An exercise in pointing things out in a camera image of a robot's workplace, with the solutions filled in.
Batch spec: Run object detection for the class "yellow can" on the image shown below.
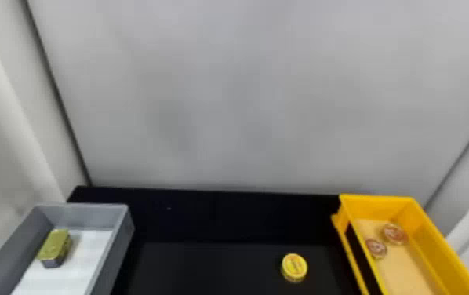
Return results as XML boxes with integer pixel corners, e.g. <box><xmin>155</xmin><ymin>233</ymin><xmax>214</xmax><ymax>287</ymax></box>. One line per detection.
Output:
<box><xmin>281</xmin><ymin>253</ymin><xmax>309</xmax><ymax>284</ymax></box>
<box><xmin>382</xmin><ymin>222</ymin><xmax>409</xmax><ymax>246</ymax></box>
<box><xmin>365</xmin><ymin>238</ymin><xmax>388</xmax><ymax>260</ymax></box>

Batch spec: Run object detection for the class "olive rectangular tin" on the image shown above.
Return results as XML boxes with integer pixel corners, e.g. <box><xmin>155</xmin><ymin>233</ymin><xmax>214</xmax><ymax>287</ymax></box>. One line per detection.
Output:
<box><xmin>36</xmin><ymin>228</ymin><xmax>74</xmax><ymax>269</ymax></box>

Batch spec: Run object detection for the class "grey tray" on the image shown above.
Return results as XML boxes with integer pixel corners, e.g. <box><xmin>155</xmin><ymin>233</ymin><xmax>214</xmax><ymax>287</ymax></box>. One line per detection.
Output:
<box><xmin>0</xmin><ymin>202</ymin><xmax>136</xmax><ymax>295</ymax></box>

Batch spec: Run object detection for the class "yellow tray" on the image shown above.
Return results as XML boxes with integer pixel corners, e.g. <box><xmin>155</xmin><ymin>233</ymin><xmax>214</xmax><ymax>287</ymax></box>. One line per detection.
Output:
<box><xmin>330</xmin><ymin>193</ymin><xmax>469</xmax><ymax>295</ymax></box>

